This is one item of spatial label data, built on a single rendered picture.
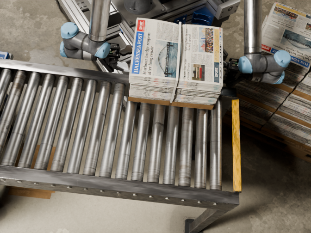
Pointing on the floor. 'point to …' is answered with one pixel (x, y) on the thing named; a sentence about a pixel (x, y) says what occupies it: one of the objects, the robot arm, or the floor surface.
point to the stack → (270, 49)
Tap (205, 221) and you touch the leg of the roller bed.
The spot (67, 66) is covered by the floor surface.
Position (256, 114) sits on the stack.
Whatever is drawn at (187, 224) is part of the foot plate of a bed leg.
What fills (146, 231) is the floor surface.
